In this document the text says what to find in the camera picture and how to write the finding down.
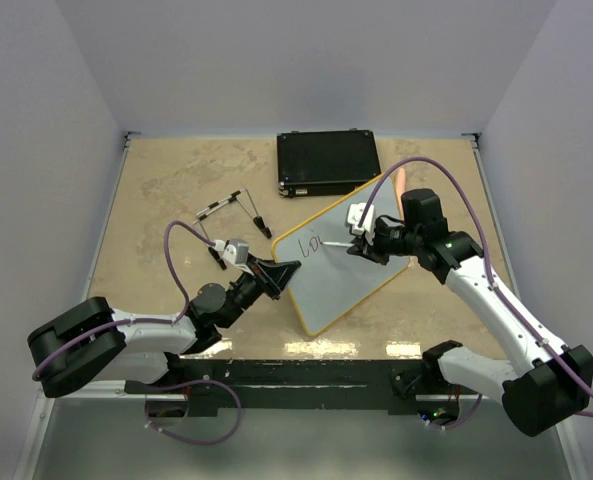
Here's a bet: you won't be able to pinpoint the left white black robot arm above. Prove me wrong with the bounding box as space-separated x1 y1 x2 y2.
27 256 301 398

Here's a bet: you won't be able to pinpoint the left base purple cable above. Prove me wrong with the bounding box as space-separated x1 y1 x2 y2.
144 378 243 445

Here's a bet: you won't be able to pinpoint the aluminium frame rails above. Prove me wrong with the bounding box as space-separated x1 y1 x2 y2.
13 130 590 480

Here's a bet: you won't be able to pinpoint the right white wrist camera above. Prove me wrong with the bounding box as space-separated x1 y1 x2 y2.
345 202 375 238

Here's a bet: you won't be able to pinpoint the yellow framed whiteboard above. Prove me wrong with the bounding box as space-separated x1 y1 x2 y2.
272 179 409 336

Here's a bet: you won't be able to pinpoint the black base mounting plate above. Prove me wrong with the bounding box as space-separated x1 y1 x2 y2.
125 359 455 416

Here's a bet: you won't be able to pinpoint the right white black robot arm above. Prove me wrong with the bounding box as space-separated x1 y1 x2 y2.
346 188 593 437

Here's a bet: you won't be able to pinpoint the black hard case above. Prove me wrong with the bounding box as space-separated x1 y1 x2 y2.
276 129 381 198

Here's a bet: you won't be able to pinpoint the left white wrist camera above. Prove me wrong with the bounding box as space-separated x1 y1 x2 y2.
213 239 249 266

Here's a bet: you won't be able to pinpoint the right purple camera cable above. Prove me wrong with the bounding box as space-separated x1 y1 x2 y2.
360 157 593 419

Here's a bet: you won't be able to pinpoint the pink microphone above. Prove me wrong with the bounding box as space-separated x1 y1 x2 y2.
395 168 406 197

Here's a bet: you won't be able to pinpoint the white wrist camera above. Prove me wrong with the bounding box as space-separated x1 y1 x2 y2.
213 239 249 266
345 202 375 238

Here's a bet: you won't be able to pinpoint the red white marker pen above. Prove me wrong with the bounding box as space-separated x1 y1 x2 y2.
321 241 354 249

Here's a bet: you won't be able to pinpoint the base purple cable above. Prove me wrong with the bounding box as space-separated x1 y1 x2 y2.
423 392 482 432
144 378 243 445

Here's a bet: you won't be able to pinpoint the wire whiteboard stand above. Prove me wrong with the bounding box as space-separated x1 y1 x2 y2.
193 187 273 271

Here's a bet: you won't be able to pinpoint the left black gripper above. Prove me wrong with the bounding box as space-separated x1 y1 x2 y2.
220 253 300 328

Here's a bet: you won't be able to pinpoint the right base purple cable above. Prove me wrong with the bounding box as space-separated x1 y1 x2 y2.
423 392 482 432

